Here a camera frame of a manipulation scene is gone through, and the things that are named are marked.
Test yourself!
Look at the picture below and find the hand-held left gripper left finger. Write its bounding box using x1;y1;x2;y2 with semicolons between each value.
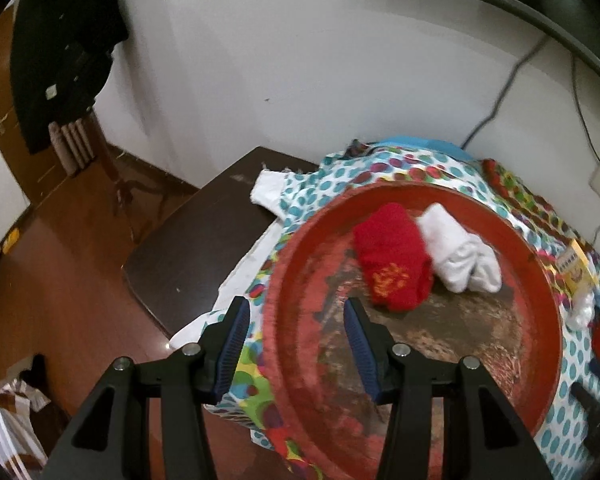
45;296;252;480

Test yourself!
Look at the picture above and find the striped plastic bag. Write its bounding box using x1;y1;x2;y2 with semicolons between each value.
0;380;51;471

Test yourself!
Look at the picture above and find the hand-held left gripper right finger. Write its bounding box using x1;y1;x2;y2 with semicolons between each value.
343;297;553;480

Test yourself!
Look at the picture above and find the yellow cardboard box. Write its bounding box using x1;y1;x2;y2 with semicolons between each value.
555;240;593;295

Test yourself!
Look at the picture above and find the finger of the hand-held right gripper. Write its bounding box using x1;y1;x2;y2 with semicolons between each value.
571;381;600;419

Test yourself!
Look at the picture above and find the black hanging clothing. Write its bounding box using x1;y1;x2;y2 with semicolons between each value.
9;0;130;155

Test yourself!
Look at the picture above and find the polka dot tablecloth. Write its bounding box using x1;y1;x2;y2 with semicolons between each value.
169;142;600;480

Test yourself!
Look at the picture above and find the black wall cable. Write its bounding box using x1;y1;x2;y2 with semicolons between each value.
460;35;548;147

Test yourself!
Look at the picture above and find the red round tray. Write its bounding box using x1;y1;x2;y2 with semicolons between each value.
264;182;566;467

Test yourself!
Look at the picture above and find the large white sock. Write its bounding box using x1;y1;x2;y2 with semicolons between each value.
417;203;502;293

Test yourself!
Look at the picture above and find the black adapter cable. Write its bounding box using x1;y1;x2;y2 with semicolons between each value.
571;52;600;171

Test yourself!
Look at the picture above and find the dark wooden side table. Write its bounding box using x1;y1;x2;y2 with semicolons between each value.
122;146;321;341

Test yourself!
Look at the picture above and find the wooden coat stand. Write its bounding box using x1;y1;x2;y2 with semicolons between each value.
87;110;148;242

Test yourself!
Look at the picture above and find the white radiator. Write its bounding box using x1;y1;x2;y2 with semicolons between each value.
49;115;98;177

